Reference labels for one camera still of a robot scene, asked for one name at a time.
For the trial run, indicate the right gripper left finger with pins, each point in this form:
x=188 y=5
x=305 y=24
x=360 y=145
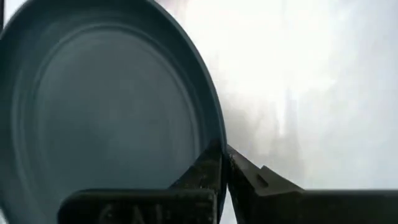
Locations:
x=174 y=205

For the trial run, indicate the dark teal plate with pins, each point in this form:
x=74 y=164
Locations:
x=109 y=109

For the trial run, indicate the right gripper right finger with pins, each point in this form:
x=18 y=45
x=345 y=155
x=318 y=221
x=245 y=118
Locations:
x=280 y=205

